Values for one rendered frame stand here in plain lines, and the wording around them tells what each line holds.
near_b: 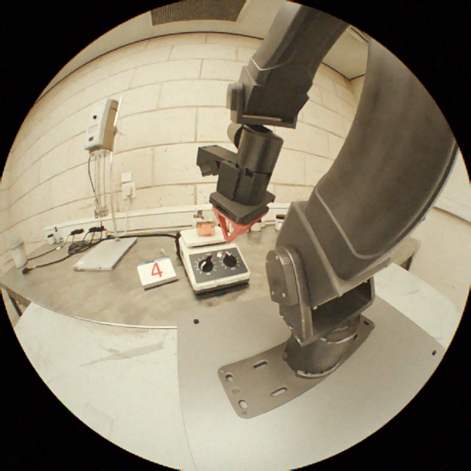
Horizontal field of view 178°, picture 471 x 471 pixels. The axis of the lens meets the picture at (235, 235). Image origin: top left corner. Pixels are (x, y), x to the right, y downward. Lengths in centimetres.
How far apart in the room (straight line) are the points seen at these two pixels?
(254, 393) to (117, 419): 18
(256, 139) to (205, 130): 73
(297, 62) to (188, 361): 32
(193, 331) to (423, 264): 149
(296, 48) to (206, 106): 86
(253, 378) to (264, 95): 28
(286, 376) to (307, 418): 6
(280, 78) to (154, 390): 36
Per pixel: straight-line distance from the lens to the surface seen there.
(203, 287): 34
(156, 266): 43
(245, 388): 18
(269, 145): 21
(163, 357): 26
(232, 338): 22
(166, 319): 31
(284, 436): 18
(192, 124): 94
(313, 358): 15
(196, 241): 38
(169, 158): 90
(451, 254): 147
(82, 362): 32
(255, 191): 23
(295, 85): 19
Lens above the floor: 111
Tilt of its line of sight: 17 degrees down
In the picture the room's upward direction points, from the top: straight up
